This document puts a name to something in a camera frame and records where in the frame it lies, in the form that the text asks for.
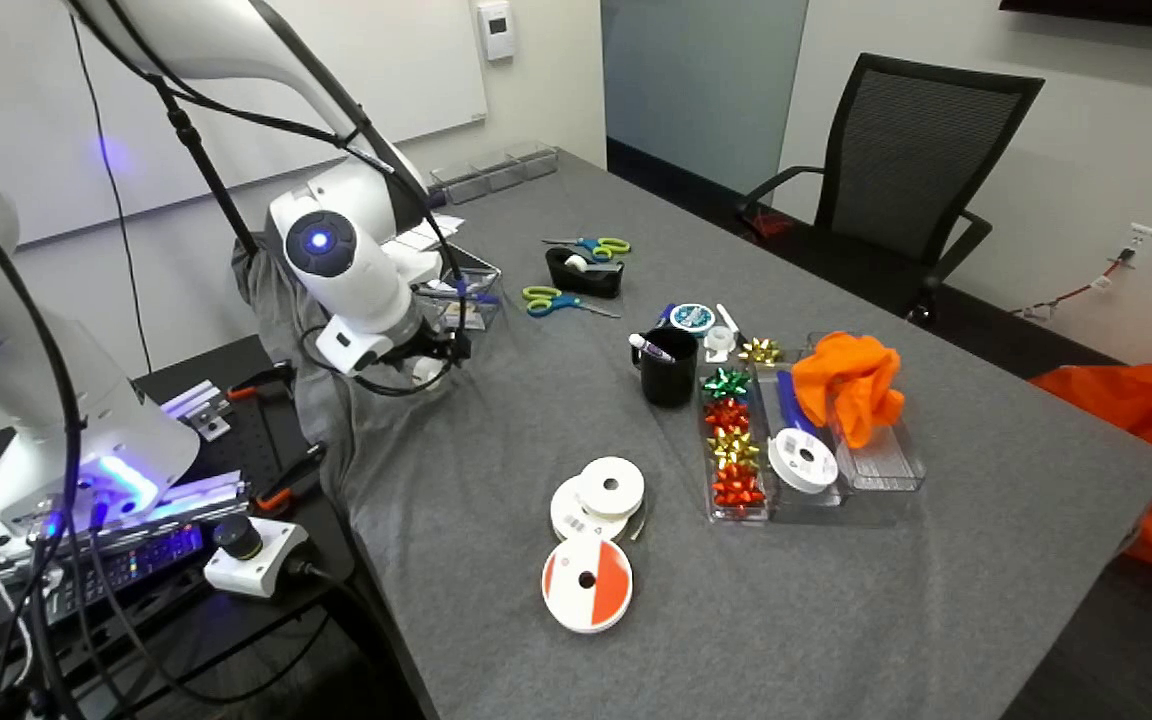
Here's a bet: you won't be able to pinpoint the white marker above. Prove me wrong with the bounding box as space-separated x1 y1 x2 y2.
622 332 679 366

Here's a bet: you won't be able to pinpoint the white wall thermostat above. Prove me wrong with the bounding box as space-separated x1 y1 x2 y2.
473 0 519 63

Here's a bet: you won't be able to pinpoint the silver metal bracket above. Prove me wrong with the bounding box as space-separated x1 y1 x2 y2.
156 374 234 443

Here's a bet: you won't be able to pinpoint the red white ribbon spool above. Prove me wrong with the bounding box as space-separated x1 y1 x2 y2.
534 533 641 638

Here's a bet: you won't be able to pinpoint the green gift bow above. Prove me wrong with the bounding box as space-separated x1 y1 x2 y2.
701 364 757 403

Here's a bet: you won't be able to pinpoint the orange cloth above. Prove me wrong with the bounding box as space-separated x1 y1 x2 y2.
787 328 908 453

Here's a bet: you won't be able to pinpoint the black wall television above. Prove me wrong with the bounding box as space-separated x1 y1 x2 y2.
995 0 1152 34

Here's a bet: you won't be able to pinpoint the gold gift bow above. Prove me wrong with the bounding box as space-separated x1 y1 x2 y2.
708 431 764 471
736 334 787 372

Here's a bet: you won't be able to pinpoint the black mesh office chair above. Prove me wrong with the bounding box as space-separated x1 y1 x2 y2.
730 52 1046 332

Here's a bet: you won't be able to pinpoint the black stand pole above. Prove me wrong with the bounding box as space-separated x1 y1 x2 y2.
146 70 268 257

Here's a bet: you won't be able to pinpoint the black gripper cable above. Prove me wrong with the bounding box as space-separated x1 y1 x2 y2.
294 291 476 401

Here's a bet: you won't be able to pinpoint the clear acrylic container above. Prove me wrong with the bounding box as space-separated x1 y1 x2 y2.
398 347 473 395

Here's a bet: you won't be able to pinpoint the black robot cart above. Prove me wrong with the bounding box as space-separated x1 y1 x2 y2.
0 332 398 720

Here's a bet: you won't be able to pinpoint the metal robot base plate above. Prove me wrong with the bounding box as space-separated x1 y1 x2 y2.
0 462 256 630

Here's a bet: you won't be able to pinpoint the whiteboard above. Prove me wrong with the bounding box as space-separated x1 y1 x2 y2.
0 0 492 250

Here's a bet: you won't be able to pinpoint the grey tablecloth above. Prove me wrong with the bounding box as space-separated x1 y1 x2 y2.
227 144 1152 720

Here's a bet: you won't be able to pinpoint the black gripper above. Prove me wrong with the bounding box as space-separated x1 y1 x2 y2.
382 301 476 372

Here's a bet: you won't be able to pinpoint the colourful candy bag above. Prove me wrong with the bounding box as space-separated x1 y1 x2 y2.
697 358 930 529

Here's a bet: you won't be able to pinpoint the red gift bow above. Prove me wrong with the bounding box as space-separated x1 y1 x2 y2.
702 395 757 440
708 459 771 515

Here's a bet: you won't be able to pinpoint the orange handled pliers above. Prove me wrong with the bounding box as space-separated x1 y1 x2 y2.
218 364 304 406
253 443 337 521

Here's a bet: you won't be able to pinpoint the green blue scissors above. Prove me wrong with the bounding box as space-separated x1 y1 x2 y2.
568 233 637 269
517 281 621 323

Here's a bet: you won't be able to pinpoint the black mug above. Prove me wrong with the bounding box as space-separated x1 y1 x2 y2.
622 323 702 410

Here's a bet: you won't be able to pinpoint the blue ribbon spool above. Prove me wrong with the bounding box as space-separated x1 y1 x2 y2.
658 297 727 340

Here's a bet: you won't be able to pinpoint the white emergency stop box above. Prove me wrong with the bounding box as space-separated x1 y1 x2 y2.
201 511 310 599

